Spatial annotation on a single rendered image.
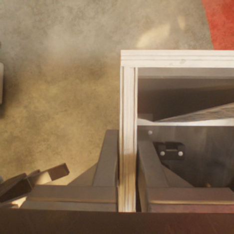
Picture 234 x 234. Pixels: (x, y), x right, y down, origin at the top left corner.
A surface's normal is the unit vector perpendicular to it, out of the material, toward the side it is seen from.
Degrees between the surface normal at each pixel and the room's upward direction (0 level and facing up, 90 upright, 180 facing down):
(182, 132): 0
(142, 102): 0
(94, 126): 0
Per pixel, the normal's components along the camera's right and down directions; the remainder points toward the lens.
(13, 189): 0.93, -0.37
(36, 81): -0.03, 0.11
